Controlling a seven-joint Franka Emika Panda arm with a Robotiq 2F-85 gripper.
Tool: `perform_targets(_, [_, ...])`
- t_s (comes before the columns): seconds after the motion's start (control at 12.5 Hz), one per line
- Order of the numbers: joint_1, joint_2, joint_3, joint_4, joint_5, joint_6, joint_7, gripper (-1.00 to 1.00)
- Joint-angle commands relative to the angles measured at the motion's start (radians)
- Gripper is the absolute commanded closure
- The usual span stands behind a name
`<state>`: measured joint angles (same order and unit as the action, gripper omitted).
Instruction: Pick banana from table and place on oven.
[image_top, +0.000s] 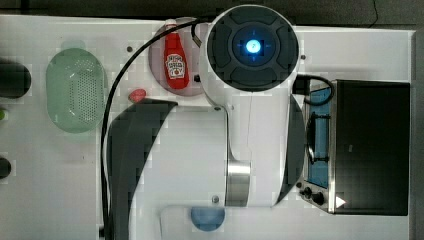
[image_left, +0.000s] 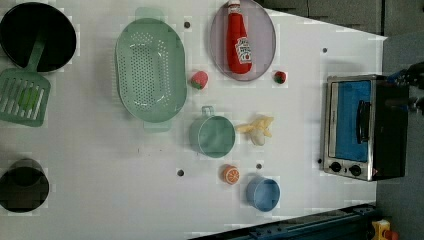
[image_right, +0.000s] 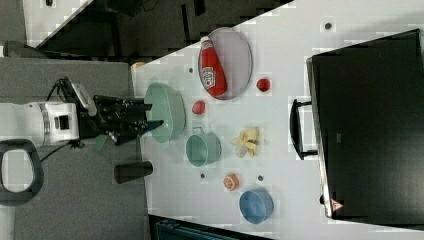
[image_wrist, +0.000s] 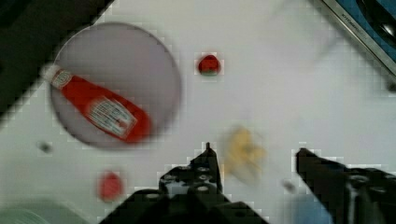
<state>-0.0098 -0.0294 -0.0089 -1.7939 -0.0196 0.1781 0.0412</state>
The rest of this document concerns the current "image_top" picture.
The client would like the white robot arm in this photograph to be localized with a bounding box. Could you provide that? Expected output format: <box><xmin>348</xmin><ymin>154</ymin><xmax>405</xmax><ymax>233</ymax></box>
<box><xmin>105</xmin><ymin>5</ymin><xmax>300</xmax><ymax>240</ymax></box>

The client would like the black toaster oven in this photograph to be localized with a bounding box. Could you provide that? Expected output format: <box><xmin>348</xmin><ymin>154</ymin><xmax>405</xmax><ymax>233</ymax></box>
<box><xmin>297</xmin><ymin>80</ymin><xmax>410</xmax><ymax>216</ymax></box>

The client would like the red ketchup bottle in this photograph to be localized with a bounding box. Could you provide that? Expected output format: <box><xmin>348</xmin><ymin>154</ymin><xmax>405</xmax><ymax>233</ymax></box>
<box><xmin>163</xmin><ymin>31</ymin><xmax>189</xmax><ymax>90</ymax></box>

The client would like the grey round plate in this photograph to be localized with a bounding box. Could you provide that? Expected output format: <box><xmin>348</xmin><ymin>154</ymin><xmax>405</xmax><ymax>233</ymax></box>
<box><xmin>149</xmin><ymin>17</ymin><xmax>204</xmax><ymax>97</ymax></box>

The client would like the pink toy strawberry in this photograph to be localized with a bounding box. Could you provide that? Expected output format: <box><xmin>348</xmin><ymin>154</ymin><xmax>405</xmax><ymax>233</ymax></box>
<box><xmin>128</xmin><ymin>88</ymin><xmax>147</xmax><ymax>103</ymax></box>

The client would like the blue cup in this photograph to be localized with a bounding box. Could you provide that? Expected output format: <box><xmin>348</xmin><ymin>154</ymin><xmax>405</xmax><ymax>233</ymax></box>
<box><xmin>190</xmin><ymin>207</ymin><xmax>225</xmax><ymax>232</ymax></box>

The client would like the green perforated colander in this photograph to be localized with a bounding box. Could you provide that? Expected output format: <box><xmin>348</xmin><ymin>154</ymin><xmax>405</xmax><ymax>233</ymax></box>
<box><xmin>46</xmin><ymin>48</ymin><xmax>106</xmax><ymax>133</ymax></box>

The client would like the black pot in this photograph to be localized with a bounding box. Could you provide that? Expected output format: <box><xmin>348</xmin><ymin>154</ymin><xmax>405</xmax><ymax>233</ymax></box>
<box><xmin>0</xmin><ymin>59</ymin><xmax>32</xmax><ymax>99</ymax></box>

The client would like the dark round cup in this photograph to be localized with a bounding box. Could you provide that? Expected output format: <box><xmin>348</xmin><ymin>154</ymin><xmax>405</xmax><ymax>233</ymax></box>
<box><xmin>0</xmin><ymin>158</ymin><xmax>12</xmax><ymax>179</ymax></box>

